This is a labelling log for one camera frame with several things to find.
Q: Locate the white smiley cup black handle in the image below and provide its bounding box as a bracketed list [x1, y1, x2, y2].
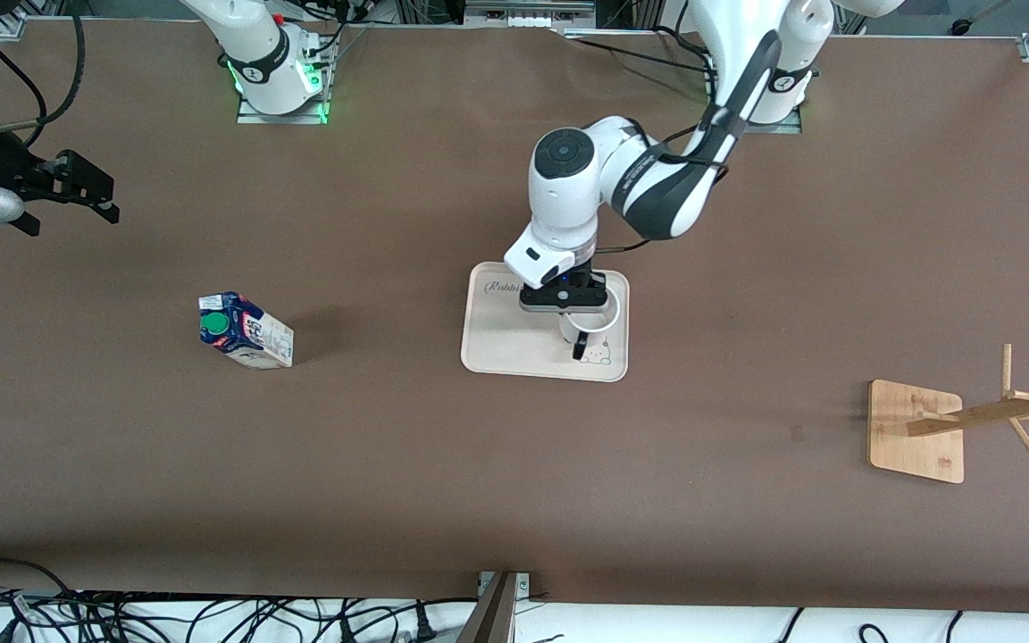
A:
[558, 291, 622, 362]

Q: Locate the blue milk carton green cap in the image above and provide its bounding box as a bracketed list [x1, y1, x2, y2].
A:
[197, 290, 296, 371]

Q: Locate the wooden cup rack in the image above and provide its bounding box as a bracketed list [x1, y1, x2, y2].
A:
[867, 343, 1029, 486]

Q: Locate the beige rabbit print tray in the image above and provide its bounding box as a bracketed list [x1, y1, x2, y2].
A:
[460, 261, 632, 384]

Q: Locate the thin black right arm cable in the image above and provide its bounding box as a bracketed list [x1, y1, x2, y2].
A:
[0, 16, 51, 128]

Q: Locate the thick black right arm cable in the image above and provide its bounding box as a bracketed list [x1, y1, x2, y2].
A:
[0, 0, 88, 137]

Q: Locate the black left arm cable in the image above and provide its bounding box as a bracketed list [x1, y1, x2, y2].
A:
[595, 105, 732, 255]

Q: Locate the thin black table cable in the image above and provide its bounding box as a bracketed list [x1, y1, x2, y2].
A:
[568, 36, 714, 77]

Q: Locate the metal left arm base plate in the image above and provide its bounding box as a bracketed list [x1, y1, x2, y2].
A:
[704, 49, 805, 136]

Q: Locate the thick black table cable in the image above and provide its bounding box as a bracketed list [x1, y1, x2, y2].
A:
[656, 24, 717, 68]

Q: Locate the metal post with bracket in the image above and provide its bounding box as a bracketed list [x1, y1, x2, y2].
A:
[456, 571, 533, 643]

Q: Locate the black looping floor cable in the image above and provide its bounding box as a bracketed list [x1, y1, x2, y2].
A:
[0, 557, 82, 626]

